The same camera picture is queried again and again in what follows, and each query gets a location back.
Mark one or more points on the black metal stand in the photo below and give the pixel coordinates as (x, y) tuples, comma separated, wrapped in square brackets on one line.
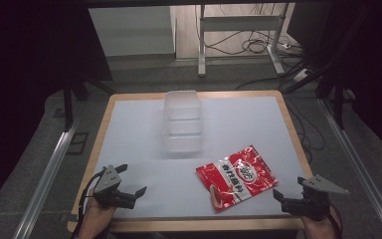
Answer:
[(68, 103), (338, 99)]

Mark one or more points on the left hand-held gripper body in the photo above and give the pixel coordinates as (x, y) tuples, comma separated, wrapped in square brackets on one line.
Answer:
[(108, 181)]

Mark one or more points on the red seasoning packet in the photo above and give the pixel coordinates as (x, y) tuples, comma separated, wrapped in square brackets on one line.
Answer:
[(237, 177)]

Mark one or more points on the aluminium floor rail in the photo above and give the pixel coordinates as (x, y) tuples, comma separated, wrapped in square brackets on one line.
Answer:
[(44, 181), (354, 156)]

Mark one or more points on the clear plastic storage container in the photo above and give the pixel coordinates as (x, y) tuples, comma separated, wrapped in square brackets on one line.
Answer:
[(183, 122)]

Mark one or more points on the white cabinet panel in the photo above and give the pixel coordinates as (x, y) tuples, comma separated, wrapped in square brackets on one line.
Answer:
[(131, 30)]

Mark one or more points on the black curtain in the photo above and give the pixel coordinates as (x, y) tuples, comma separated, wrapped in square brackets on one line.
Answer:
[(371, 59), (23, 66)]

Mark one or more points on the white table with wooden edge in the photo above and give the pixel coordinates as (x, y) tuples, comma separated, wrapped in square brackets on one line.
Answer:
[(139, 132)]

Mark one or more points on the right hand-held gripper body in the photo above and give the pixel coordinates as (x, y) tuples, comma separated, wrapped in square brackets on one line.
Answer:
[(313, 204)]

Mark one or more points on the person's right hand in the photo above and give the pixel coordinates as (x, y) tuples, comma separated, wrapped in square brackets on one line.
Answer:
[(320, 229)]

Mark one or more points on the white metal desk frame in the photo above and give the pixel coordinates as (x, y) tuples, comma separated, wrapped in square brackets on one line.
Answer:
[(201, 49)]

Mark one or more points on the white power strip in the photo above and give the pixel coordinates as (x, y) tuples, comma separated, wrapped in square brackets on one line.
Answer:
[(286, 45)]

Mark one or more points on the dark floor socket plate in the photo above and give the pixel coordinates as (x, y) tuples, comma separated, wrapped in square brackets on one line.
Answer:
[(78, 142)]

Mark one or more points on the person's left hand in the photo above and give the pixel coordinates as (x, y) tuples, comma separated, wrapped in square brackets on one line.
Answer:
[(96, 217)]

